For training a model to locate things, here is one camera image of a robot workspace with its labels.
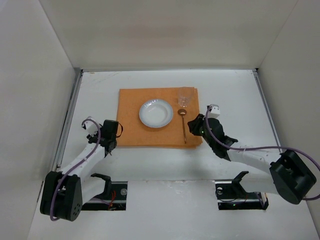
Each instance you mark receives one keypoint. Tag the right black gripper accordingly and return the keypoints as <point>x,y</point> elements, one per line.
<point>197,124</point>

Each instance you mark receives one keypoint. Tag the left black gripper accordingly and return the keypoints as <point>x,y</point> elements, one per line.
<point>109,144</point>

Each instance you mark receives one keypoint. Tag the copper spoon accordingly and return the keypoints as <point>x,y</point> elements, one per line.
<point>182,112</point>

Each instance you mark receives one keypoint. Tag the orange cloth placemat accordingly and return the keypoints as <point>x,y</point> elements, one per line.
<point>136,134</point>

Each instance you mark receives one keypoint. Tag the clear drinking glass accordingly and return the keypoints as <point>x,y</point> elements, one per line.
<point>185,95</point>

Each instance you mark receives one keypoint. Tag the white round plate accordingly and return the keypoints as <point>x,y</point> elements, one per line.
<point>156,113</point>

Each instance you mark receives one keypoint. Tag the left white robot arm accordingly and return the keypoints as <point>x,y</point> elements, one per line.
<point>77,187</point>

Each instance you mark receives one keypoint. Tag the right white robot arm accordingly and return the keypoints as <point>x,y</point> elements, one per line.
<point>287,174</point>

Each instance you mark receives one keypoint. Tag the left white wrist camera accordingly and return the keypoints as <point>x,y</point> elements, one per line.
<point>91,125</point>

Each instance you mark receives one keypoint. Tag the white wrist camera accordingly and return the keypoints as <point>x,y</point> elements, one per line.
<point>213,111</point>
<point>91,125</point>

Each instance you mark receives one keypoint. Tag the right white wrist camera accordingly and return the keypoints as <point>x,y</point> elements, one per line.
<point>213,111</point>

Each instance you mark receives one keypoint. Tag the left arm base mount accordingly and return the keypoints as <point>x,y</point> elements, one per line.
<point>102,194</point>

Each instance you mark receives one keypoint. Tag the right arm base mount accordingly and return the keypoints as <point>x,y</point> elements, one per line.
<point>232,196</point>

